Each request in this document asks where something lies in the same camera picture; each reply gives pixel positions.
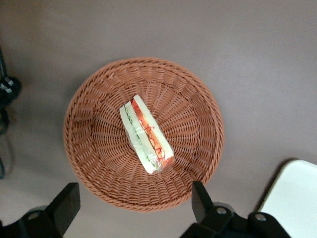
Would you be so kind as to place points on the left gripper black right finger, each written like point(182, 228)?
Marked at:
point(201, 205)

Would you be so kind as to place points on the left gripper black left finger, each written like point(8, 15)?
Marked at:
point(65, 205)

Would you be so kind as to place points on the plastic-wrapped white bread sandwich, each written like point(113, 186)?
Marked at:
point(146, 135)

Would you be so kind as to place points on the round brown wicker basket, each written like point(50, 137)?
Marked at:
point(99, 138)

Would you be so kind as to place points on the cream rectangular serving tray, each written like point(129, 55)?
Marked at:
point(292, 193)

